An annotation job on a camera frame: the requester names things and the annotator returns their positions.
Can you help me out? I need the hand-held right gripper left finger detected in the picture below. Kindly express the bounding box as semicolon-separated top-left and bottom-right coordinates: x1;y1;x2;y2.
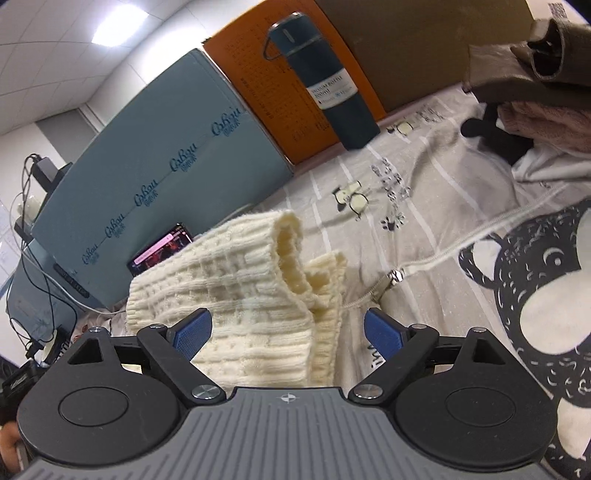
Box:
69;308;227;408

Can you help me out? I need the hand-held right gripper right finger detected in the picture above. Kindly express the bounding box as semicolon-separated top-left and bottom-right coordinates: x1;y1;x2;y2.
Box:
348;307;519;408

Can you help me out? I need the cream knit sweater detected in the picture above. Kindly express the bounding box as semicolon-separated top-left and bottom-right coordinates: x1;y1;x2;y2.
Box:
126;209;348;393

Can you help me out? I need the black smartphone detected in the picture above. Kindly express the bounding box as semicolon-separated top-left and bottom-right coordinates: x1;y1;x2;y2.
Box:
127;223;195;278

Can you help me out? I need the cartoon printed bed sheet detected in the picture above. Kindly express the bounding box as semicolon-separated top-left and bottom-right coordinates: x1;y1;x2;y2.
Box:
83;83;591;480

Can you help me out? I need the black device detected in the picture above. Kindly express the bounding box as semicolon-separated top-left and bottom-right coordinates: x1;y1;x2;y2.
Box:
1;361;41;403

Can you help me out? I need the grey-blue flat box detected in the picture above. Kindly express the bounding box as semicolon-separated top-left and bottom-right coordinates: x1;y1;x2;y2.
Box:
28;48;296;311

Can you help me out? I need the black charger box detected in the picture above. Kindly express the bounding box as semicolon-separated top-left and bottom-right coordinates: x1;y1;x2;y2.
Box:
30;156;74;184

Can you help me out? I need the black garment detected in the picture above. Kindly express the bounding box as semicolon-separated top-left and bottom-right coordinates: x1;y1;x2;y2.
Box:
462;108;537;165

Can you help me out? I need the white folded garment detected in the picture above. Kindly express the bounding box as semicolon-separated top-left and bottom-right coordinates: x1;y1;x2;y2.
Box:
510;141;591;186

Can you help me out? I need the orange cardboard box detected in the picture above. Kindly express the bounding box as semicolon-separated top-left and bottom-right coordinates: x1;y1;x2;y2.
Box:
202;0;387;166

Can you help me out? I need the dark blue vacuum bottle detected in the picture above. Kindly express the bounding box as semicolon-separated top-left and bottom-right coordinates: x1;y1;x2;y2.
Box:
263;14;382;151

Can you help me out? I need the pink knit sweater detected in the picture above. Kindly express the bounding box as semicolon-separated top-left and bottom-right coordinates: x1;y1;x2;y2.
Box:
498;100;591;155

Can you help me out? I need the large brown cardboard box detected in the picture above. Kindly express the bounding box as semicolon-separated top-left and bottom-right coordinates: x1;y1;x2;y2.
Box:
314;0;541;114

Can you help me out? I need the brown leather jacket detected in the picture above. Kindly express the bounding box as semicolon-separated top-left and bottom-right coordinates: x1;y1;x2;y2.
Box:
463;16;591;104

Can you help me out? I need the square ceiling light panel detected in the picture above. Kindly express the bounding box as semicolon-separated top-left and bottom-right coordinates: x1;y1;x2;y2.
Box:
91;0;160;44

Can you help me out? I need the white cable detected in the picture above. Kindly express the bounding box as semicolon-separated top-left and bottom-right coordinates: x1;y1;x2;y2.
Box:
25;256;126;318

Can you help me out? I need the black cable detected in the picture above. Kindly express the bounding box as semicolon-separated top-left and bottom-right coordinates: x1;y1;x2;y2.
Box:
4;154;80;356

